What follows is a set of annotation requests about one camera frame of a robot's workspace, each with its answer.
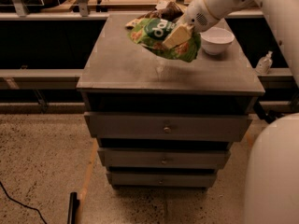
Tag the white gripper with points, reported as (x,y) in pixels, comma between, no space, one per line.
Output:
(195,13)

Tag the green rice chip bag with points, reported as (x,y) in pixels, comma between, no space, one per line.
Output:
(151,33)

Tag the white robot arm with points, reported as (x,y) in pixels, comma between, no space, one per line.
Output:
(272,179)

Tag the brown chip bag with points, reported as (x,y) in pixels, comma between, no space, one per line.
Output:
(169,11)

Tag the white bowl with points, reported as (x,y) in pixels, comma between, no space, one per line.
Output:
(216,40)

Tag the clear sanitizer bottle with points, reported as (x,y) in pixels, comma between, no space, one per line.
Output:
(264,64)

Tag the grey drawer cabinet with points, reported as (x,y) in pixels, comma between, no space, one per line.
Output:
(121,76)

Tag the black office chair base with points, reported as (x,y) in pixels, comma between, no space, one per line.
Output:
(269,117)

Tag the top grey drawer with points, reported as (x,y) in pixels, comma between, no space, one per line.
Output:
(167,127)

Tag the grey drawer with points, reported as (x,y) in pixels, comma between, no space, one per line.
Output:
(161,180)
(157,158)
(167,127)

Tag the middle grey drawer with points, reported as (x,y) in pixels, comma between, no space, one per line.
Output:
(157,158)

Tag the bottom grey drawer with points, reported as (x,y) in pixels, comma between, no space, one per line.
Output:
(161,180)

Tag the black floor bar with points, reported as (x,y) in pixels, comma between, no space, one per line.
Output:
(73,208)

